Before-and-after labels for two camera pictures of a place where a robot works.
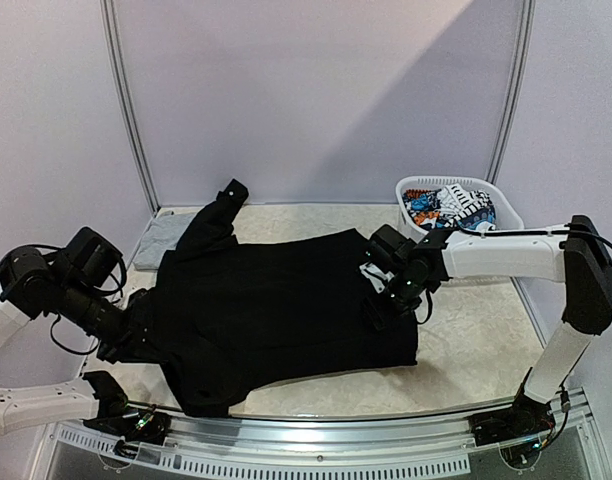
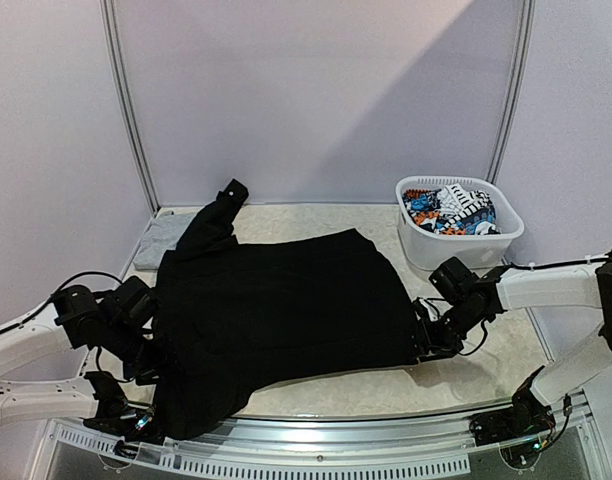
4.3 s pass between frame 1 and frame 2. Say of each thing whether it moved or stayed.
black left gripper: moved
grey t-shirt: stayed
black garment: stayed
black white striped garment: stayed
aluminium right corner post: stayed
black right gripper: moved
